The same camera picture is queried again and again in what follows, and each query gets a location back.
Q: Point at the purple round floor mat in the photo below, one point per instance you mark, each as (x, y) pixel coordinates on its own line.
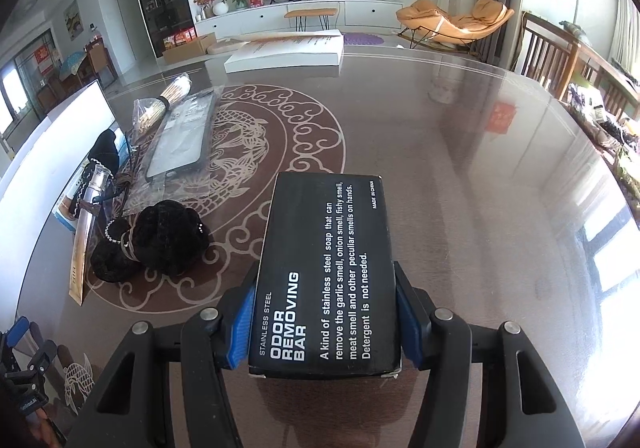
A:
(361, 39)

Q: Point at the gold HIH tube box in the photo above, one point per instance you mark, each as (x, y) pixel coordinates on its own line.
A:
(78, 261)

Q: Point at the clear perfume bottle gold cap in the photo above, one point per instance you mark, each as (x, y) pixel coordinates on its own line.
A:
(94, 195)

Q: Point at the cardboard box on floor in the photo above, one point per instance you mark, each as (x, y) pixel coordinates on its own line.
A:
(185, 51)

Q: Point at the packaged phone case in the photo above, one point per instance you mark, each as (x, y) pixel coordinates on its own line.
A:
(173, 161)

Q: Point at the wooden dining chair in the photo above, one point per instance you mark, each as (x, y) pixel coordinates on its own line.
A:
(554, 58)

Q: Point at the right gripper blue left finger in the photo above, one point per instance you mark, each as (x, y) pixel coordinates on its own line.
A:
(129, 405)

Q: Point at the bagged bundle of sticks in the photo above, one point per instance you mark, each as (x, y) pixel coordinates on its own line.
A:
(149, 111)

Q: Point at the white box lid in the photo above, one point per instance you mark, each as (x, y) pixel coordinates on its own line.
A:
(324, 48)

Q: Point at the red flower vase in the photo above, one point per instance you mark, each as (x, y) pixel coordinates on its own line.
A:
(206, 7)

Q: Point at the large white storage box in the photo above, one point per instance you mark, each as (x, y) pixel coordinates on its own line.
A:
(52, 153)

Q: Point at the black velvet scrunchie bow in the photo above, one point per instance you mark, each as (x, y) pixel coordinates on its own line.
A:
(167, 237)

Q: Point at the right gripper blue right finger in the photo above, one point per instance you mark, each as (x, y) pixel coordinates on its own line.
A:
(520, 403)

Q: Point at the black embroidered velvet pouch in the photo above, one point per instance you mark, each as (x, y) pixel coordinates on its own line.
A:
(105, 153)

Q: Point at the black odor removing bar box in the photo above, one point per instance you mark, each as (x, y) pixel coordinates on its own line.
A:
(325, 301)

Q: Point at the white tv cabinet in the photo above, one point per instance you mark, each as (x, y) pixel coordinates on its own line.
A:
(349, 15)

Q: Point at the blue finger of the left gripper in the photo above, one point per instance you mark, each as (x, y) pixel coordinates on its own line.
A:
(44, 357)
(14, 335)

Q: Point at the orange lounge chair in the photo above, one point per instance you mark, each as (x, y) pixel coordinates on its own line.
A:
(426, 22)

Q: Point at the wooden bench stool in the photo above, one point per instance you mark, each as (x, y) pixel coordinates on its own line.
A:
(301, 17)

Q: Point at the blue white ointment box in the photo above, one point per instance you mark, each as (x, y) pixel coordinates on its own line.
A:
(66, 209)

